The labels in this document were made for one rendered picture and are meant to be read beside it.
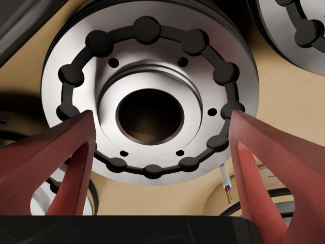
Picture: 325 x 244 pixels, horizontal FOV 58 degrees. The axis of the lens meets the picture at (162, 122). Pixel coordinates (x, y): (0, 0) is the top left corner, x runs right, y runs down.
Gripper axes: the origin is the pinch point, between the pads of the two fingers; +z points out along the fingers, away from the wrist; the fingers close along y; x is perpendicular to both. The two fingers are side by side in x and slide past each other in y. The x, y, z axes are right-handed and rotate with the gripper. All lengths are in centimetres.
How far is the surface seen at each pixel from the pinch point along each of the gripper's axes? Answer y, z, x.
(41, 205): 7.0, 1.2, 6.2
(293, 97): -7.6, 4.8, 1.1
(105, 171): 3.1, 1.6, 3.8
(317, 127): -9.6, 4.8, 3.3
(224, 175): -3.3, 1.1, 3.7
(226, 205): -4.2, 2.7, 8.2
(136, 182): 1.5, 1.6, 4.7
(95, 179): 4.2, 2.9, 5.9
